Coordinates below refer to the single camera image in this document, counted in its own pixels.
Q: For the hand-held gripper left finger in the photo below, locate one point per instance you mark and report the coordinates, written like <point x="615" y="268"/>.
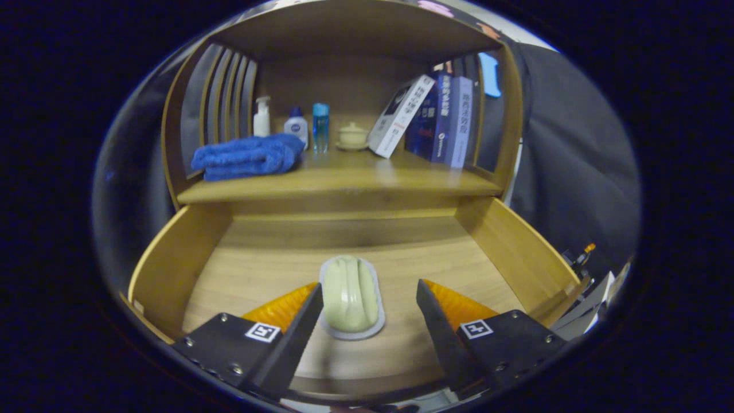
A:
<point x="295" y="338"/>

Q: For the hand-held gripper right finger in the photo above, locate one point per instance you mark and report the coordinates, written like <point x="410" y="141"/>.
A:
<point x="444" y="338"/>

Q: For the wooden drawer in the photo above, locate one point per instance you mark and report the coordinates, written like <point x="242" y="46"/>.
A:
<point x="258" y="275"/>

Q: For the wooden countertop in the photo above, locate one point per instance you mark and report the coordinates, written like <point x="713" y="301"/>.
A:
<point x="355" y="175"/>

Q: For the wooden cabinet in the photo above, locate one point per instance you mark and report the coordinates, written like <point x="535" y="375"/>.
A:
<point x="344" y="28"/>

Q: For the black equipment with orange clip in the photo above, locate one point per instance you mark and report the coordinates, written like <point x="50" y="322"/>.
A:
<point x="576" y="261"/>

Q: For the folded blue towel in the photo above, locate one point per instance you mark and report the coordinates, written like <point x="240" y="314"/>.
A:
<point x="246" y="158"/>

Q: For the white bottle with blue cap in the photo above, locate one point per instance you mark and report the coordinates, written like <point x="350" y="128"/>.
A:
<point x="296" y="129"/>

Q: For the beige lidded teacup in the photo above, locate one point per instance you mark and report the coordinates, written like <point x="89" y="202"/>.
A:
<point x="352" y="136"/>

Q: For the clear blue bottle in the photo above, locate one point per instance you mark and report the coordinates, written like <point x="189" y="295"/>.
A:
<point x="320" y="129"/>

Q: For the pale purple book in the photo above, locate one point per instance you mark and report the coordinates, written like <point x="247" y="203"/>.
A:
<point x="461" y="123"/>

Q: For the dark blue book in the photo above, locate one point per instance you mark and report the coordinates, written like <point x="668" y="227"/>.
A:
<point x="430" y="120"/>

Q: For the white pump bottle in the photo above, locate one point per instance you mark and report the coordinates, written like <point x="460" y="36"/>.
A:
<point x="262" y="120"/>

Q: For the white book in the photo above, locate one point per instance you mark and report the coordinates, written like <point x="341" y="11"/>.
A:
<point x="398" y="117"/>

